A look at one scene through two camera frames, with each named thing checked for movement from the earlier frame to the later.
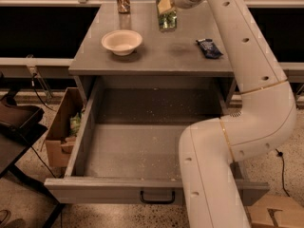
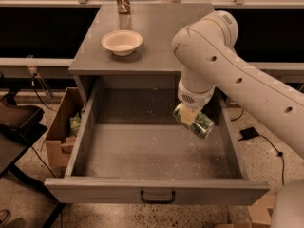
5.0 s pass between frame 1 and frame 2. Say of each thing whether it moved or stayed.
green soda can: moved
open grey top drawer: stayed
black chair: stayed
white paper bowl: stayed
